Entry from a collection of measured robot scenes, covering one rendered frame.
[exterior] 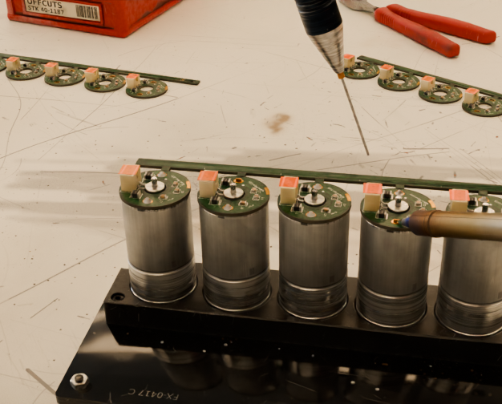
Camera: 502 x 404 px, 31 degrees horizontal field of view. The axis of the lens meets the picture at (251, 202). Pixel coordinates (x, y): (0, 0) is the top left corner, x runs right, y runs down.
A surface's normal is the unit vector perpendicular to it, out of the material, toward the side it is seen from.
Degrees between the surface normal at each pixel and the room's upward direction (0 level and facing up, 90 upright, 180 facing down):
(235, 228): 90
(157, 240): 90
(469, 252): 90
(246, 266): 90
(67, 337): 0
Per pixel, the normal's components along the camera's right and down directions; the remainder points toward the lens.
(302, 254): -0.40, 0.49
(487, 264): -0.06, 0.53
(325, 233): 0.20, 0.51
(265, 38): -0.02, -0.85
